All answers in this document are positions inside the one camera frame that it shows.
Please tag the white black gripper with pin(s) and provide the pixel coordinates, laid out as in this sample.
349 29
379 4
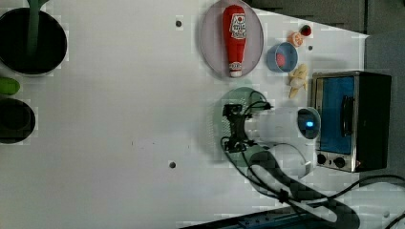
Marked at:
237 141

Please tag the green oval plastic strainer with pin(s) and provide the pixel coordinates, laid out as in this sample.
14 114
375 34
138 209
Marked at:
225 125

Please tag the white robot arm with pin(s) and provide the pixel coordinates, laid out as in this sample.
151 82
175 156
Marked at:
262 144

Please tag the peeled toy banana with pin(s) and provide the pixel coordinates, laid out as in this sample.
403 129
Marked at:
298 79

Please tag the red toy strawberry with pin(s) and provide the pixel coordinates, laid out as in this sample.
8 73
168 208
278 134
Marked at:
280 60

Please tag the blue bowl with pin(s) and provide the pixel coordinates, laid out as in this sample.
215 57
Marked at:
290 53

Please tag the grey round plate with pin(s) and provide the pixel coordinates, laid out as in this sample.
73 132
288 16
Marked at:
212 38

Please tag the orange slice toy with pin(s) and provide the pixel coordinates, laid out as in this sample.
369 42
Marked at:
296 39

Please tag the red ketchup bottle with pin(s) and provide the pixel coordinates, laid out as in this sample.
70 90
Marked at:
234 31

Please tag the black toaster oven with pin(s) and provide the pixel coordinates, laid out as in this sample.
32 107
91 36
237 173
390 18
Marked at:
355 118

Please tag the small red fruit toy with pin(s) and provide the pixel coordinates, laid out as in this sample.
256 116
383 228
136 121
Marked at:
306 30

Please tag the large black cup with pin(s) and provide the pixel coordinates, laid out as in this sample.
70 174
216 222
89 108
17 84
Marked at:
52 43

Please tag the small black cup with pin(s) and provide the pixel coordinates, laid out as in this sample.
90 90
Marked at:
17 121

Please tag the green toy vegetable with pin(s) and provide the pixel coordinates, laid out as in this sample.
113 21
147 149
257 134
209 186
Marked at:
9 86

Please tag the green spatula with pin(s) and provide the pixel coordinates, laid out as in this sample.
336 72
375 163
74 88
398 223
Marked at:
33 28

